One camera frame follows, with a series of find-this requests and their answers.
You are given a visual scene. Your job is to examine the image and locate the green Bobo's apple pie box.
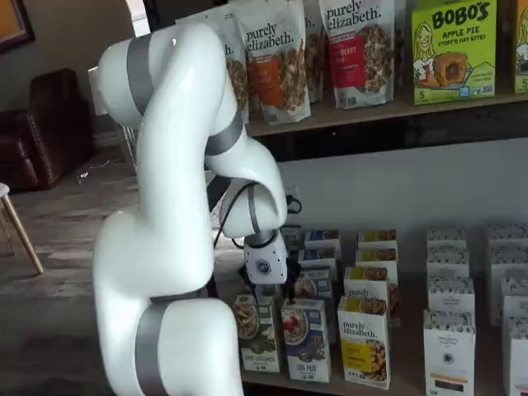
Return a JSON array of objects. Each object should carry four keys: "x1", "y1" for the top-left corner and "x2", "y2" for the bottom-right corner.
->
[{"x1": 411, "y1": 0, "x2": 497, "y2": 106}]

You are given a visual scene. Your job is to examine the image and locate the green cereal box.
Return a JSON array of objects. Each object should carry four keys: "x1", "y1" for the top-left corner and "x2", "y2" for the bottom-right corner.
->
[
  {"x1": 251, "y1": 283, "x2": 277, "y2": 307},
  {"x1": 233, "y1": 291, "x2": 283, "y2": 375},
  {"x1": 281, "y1": 224, "x2": 303, "y2": 251}
]

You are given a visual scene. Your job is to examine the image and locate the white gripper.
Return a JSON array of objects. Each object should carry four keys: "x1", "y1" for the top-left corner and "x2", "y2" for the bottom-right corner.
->
[{"x1": 238, "y1": 234, "x2": 302, "y2": 309}]

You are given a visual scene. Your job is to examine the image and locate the white patterned pantry box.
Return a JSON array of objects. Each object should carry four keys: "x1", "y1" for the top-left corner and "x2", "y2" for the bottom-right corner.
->
[
  {"x1": 426, "y1": 276, "x2": 476, "y2": 315},
  {"x1": 426, "y1": 225, "x2": 469, "y2": 251},
  {"x1": 486, "y1": 224, "x2": 528, "y2": 249},
  {"x1": 506, "y1": 316, "x2": 528, "y2": 396},
  {"x1": 426, "y1": 246, "x2": 470, "y2": 282},
  {"x1": 490, "y1": 243, "x2": 528, "y2": 327},
  {"x1": 501, "y1": 276, "x2": 528, "y2": 321},
  {"x1": 423, "y1": 309, "x2": 477, "y2": 396}
]

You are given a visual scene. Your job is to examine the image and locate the blue white flax cereal box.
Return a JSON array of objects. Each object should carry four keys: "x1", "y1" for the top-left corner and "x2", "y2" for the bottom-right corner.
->
[
  {"x1": 297, "y1": 247, "x2": 340, "y2": 271},
  {"x1": 295, "y1": 266, "x2": 337, "y2": 346},
  {"x1": 304, "y1": 229, "x2": 342, "y2": 252},
  {"x1": 280, "y1": 296, "x2": 332, "y2": 384}
]

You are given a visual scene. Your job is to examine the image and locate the wooden stool leg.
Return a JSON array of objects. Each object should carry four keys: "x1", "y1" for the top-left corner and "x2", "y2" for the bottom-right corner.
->
[{"x1": 0, "y1": 182, "x2": 45, "y2": 276}]

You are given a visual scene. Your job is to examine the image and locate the dark framed wall picture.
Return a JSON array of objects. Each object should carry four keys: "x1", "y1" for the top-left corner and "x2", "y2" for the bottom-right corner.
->
[{"x1": 0, "y1": 0, "x2": 36, "y2": 56}]

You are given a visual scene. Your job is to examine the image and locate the brown leather armchair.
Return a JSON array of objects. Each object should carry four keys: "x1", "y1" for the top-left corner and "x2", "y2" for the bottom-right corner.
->
[{"x1": 0, "y1": 68, "x2": 97, "y2": 194}]

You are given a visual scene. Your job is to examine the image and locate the yellow Bobo's snack box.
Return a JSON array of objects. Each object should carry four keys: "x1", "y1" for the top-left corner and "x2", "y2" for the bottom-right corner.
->
[{"x1": 512, "y1": 0, "x2": 528, "y2": 95}]

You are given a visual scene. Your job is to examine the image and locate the white wall outlet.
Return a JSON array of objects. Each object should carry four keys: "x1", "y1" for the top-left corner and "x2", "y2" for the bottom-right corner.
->
[{"x1": 285, "y1": 184, "x2": 305, "y2": 226}]

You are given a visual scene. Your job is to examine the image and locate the yellow purely elizabeth box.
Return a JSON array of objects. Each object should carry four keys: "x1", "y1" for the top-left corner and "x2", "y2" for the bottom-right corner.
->
[
  {"x1": 343, "y1": 266, "x2": 400, "y2": 328},
  {"x1": 337, "y1": 295, "x2": 391, "y2": 392},
  {"x1": 355, "y1": 247, "x2": 399, "y2": 273},
  {"x1": 357, "y1": 229, "x2": 398, "y2": 252}
]

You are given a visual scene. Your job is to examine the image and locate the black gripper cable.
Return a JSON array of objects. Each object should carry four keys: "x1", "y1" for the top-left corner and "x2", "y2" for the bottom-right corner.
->
[{"x1": 212, "y1": 182, "x2": 255, "y2": 251}]

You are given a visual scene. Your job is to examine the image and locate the blue label granola pouch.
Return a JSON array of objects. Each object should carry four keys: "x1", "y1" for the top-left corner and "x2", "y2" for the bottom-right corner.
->
[{"x1": 175, "y1": 4, "x2": 251, "y2": 125}]

